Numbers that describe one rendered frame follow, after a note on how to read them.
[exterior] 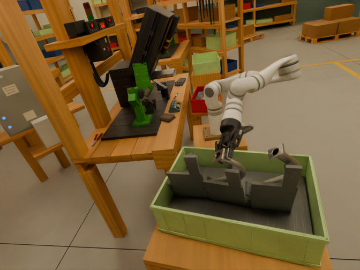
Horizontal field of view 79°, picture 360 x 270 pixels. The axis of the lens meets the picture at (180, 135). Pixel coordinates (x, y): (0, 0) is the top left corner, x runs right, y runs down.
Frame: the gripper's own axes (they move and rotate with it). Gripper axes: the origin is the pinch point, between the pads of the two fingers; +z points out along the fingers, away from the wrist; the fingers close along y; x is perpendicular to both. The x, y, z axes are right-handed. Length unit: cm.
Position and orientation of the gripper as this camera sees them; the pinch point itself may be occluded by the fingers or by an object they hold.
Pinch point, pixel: (224, 156)
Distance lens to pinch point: 76.1
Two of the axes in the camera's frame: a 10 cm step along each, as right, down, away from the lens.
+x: 8.5, 4.5, 2.7
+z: -2.7, 8.1, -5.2
